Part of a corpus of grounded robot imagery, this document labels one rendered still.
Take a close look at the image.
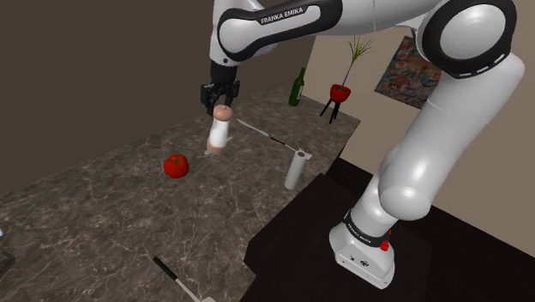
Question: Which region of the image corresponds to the white paper towel roll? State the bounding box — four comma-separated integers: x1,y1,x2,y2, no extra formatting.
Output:
284,150,308,191

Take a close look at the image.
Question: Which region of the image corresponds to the black handled spatula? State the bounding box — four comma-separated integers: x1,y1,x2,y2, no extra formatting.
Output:
152,256,218,302

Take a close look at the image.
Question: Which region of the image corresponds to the dark robot stand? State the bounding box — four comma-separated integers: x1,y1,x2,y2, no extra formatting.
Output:
238,172,535,302

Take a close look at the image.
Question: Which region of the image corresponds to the knife with black handle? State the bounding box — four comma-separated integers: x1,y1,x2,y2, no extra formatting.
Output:
236,118,313,160

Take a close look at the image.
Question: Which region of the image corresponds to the red tomato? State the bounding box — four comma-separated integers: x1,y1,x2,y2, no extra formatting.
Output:
163,154,190,179

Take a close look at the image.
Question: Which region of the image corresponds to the red pot plant on stand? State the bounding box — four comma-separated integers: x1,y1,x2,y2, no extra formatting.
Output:
319,35,375,124

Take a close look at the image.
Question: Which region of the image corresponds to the white and brown pepper mill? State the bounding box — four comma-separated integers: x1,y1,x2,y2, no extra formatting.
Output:
205,104,234,157

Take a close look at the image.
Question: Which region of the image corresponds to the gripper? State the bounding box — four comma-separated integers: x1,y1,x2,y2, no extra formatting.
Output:
200,61,242,117

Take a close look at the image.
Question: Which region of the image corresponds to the colourful wall painting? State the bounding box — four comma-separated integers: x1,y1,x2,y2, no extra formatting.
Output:
374,35,443,111

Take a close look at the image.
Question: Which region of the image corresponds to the green glass bottle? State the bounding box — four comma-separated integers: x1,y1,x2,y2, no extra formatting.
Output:
287,66,308,108

